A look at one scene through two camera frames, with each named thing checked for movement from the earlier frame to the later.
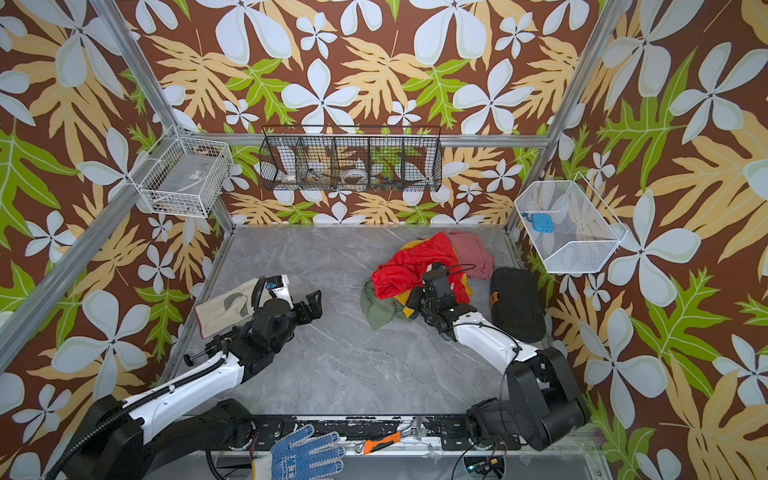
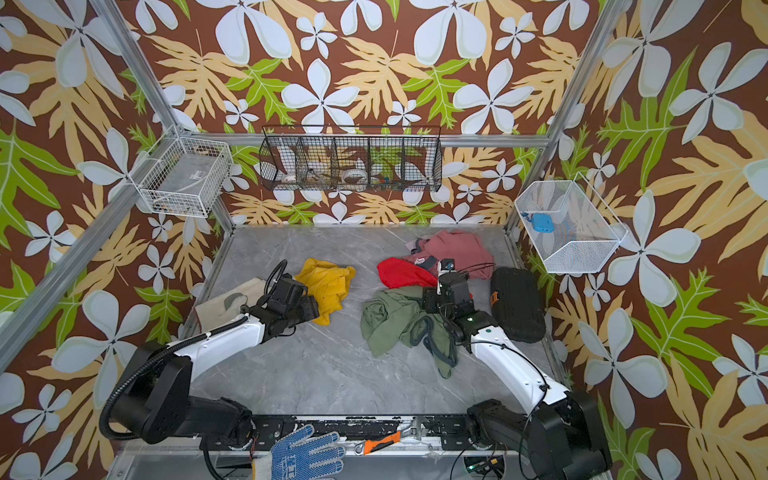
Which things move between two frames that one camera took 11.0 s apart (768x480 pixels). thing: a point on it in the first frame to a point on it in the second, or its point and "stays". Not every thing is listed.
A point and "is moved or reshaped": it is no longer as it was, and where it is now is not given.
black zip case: [517, 303] stays
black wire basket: [351, 158] stays
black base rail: [359, 431] stays
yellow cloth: [404, 297] to [329, 283]
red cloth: [405, 270] is moved or reshaped
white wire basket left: [184, 177] stays
